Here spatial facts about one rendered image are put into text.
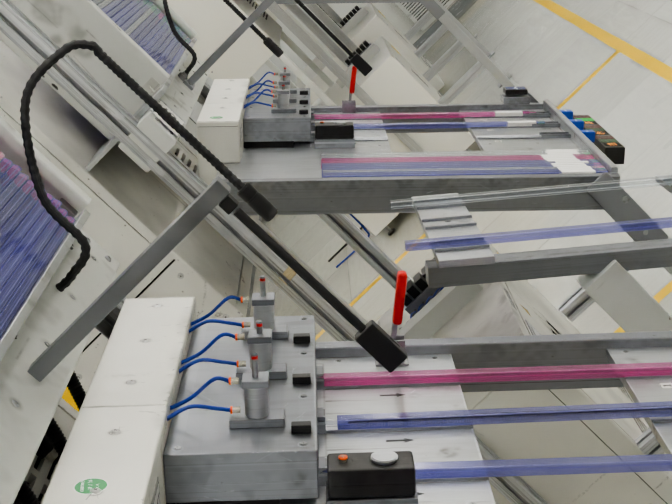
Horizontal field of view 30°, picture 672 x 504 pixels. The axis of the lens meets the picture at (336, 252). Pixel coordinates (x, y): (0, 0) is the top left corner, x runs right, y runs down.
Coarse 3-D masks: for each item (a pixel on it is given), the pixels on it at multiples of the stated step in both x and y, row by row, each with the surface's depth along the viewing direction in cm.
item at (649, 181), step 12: (624, 180) 183; (636, 180) 182; (648, 180) 182; (660, 180) 183; (480, 192) 183; (492, 192) 182; (504, 192) 182; (516, 192) 182; (528, 192) 182; (540, 192) 182; (552, 192) 182; (564, 192) 182; (576, 192) 182; (396, 204) 182; (408, 204) 182; (420, 204) 182; (432, 204) 182
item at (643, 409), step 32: (352, 416) 126; (384, 416) 126; (416, 416) 126; (448, 416) 126; (480, 416) 126; (512, 416) 126; (544, 416) 126; (576, 416) 126; (608, 416) 126; (640, 416) 126
